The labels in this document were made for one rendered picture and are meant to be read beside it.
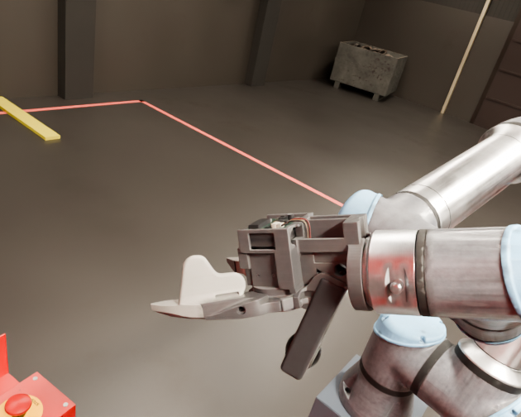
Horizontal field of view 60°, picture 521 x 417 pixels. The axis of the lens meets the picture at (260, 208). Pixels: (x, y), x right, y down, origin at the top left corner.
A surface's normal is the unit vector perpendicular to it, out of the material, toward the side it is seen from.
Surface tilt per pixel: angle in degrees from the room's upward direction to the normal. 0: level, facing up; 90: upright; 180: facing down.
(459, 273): 65
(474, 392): 75
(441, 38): 90
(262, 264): 82
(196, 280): 69
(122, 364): 0
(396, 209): 13
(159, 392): 0
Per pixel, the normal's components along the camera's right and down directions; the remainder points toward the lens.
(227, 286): 0.12, 0.14
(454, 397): -0.65, -0.11
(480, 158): 0.10, -0.76
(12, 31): 0.76, 0.44
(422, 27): -0.62, 0.25
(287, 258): -0.43, 0.20
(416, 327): 0.12, -0.92
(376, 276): -0.46, -0.05
